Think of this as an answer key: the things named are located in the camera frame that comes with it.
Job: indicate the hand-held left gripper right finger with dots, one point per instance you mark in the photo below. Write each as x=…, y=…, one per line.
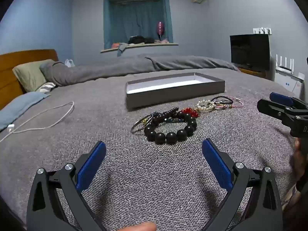
x=217, y=164

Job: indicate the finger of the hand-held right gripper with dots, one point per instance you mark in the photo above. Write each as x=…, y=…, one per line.
x=280, y=98
x=270, y=108

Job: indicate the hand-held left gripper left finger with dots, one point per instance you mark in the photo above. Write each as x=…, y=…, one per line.
x=90, y=166

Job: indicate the metal bangle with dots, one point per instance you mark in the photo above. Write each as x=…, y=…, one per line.
x=134, y=128

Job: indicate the grey cardboard box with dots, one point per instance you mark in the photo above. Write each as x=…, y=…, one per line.
x=168, y=96

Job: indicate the person's right hand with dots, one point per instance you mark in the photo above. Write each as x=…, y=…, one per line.
x=300, y=156

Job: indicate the person's left hand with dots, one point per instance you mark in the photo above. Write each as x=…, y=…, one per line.
x=138, y=227

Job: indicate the white box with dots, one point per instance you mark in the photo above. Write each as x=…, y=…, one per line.
x=286, y=83

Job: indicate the white router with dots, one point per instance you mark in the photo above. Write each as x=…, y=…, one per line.
x=285, y=65

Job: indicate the wooden television stand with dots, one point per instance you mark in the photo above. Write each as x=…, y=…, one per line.
x=252, y=72

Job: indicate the black television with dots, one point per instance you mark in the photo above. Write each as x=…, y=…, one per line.
x=250, y=51

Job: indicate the grey bed blanket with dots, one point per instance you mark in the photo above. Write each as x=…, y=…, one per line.
x=144, y=185

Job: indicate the white charger plug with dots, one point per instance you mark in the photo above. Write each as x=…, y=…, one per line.
x=10, y=128

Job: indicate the striped pillow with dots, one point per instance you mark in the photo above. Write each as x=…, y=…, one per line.
x=45, y=87

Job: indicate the grey duvet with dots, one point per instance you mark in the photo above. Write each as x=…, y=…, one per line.
x=120, y=67

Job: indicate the white plastic bag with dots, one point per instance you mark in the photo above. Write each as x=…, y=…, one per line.
x=69, y=63

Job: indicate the green pillow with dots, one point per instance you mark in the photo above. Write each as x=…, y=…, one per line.
x=28, y=74

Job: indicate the wooden headboard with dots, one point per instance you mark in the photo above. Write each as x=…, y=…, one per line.
x=9, y=77

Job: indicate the blue-grey cloth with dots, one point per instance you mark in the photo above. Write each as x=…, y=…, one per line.
x=122, y=48

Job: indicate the pink cloth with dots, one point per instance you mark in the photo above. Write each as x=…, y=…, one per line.
x=161, y=41

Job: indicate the window sill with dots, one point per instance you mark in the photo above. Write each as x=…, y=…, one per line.
x=154, y=45

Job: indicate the black clothes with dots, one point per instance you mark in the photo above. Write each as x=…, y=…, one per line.
x=139, y=40

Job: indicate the pink balloon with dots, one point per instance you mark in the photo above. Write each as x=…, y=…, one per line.
x=160, y=27

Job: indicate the teal curtain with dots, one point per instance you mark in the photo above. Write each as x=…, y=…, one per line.
x=134, y=16

